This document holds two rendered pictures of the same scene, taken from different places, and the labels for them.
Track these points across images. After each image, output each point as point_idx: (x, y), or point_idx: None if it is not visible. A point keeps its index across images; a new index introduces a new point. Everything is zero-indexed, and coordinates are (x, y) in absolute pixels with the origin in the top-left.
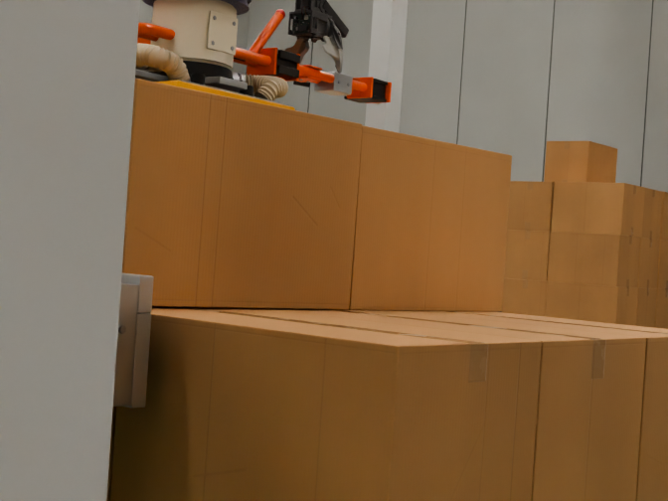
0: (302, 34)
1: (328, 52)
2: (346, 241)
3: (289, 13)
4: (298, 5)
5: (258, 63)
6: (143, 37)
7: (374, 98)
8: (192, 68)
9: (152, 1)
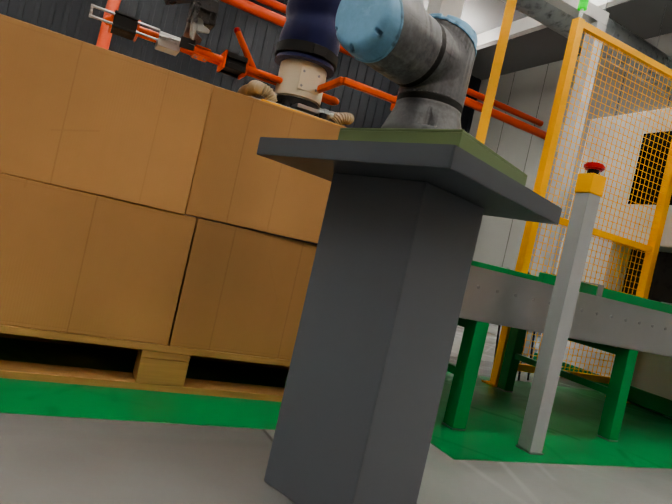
0: (210, 28)
1: (197, 42)
2: None
3: (218, 10)
4: (216, 5)
5: (250, 76)
6: (329, 101)
7: (127, 38)
8: None
9: (326, 68)
